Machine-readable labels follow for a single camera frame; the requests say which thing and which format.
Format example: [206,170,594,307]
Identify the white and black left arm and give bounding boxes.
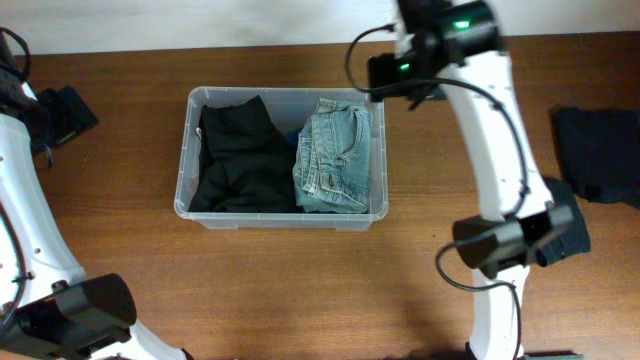
[1,28,190,360]

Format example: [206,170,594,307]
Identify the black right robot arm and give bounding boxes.
[367,1,573,359]

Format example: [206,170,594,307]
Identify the dark green garment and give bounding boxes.
[536,177,592,267]

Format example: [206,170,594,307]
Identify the clear plastic storage bin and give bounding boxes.
[174,86,389,231]

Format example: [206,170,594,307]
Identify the black garment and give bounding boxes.
[551,108,639,208]
[189,96,299,213]

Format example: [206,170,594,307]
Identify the light blue jeans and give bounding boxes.
[292,98,372,214]

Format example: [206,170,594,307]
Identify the folded teal blue shirt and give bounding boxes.
[285,128,302,151]

